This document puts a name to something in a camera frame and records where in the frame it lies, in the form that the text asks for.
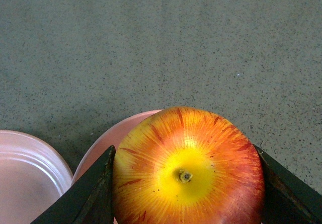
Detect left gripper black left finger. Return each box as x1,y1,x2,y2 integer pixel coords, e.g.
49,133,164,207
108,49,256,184
32,146,116,223

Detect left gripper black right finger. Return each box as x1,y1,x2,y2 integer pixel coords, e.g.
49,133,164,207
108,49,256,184
255,146,321,223

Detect red yellow apple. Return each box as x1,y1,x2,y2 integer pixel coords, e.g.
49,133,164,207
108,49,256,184
112,107,265,223

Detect pink plate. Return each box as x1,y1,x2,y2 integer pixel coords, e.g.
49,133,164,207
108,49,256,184
1,130,73,223

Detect pink bowl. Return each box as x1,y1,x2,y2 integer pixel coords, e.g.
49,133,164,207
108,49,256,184
71,109,165,224

